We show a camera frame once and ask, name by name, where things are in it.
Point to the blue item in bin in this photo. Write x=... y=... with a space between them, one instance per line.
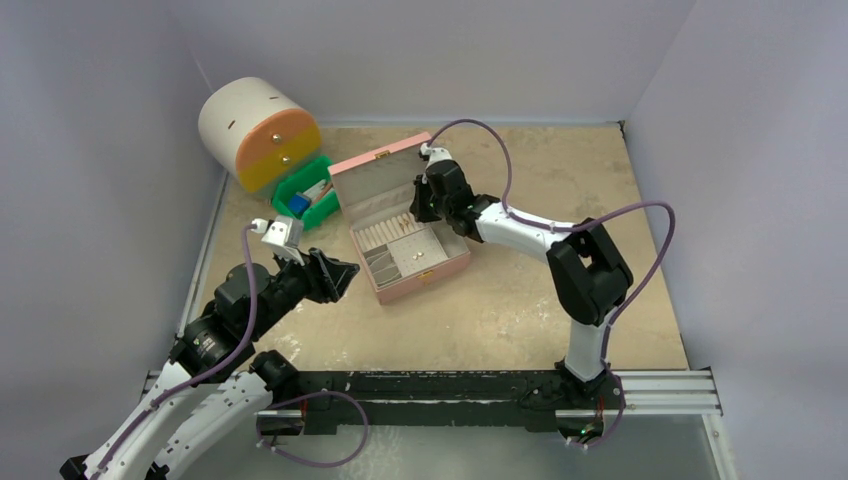
x=298 y=204

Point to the pink jewelry box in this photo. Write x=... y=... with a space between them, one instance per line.
x=375 y=190

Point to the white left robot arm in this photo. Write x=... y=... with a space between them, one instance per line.
x=214 y=378

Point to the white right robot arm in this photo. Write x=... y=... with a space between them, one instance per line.
x=590 y=276

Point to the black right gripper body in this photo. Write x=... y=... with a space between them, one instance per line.
x=428 y=204

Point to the green plastic bin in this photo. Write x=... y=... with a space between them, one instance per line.
x=307 y=195

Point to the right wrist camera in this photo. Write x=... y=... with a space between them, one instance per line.
x=433 y=154

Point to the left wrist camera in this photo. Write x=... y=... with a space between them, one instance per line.
x=282 y=236

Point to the white cylindrical drawer cabinet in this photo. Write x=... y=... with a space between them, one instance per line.
x=258 y=134

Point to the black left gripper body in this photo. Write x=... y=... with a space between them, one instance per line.
x=294 y=281

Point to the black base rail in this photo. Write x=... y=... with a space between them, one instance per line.
x=538 y=401

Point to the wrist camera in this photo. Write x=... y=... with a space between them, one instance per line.
x=433 y=154
x=282 y=236

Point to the aluminium extrusion frame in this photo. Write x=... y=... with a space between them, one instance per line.
x=670 y=392

